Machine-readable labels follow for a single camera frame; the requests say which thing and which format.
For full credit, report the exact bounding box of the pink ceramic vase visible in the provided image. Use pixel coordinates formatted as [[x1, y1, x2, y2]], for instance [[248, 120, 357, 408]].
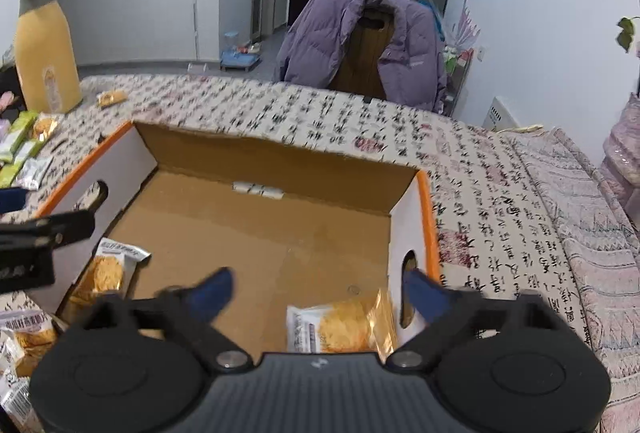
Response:
[[600, 94, 640, 231]]

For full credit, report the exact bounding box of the pink woven blanket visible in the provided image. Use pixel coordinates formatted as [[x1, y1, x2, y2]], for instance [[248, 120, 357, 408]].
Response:
[[506, 128, 639, 432]]

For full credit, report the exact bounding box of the small gold snack packet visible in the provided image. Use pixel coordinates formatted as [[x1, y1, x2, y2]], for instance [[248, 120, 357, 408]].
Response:
[[96, 89, 128, 109]]

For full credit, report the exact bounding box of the purple puffer jacket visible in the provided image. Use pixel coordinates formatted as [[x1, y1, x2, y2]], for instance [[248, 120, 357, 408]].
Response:
[[273, 0, 447, 112]]

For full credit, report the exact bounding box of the large yellow thermos bottle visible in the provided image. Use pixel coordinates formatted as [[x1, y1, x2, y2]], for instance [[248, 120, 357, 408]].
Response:
[[14, 0, 82, 114]]

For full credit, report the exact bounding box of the gold cracker packet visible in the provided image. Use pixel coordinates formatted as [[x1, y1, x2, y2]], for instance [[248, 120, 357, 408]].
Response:
[[67, 238, 152, 309]]

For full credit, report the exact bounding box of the wooden chair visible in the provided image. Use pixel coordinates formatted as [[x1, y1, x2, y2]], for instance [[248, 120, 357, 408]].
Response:
[[329, 7, 395, 100]]

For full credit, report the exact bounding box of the white cracker packet on table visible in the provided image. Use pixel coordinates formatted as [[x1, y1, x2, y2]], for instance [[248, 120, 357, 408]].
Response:
[[1, 309, 56, 432]]

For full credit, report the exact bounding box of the white cracker packet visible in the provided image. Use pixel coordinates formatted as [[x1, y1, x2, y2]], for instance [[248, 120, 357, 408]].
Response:
[[1, 309, 56, 432], [286, 289, 398, 361]]

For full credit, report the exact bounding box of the orange cardboard tray box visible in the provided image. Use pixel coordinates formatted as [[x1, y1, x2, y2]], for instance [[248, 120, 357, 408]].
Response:
[[32, 122, 439, 356]]

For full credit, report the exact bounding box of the calligraphy print tablecloth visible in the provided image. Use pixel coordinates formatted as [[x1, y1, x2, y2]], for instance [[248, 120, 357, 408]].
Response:
[[6, 74, 591, 346]]

